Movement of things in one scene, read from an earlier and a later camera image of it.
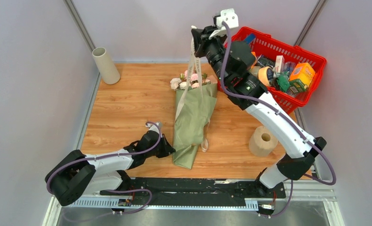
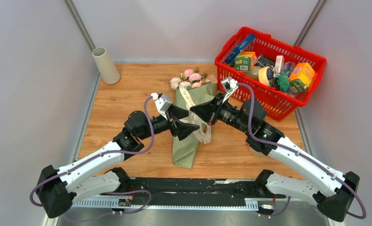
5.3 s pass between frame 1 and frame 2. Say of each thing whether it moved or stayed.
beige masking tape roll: stayed
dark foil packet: stayed
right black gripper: moved
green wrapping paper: stayed
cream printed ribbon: moved
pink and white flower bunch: stayed
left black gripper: moved
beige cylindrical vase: stayed
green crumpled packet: stayed
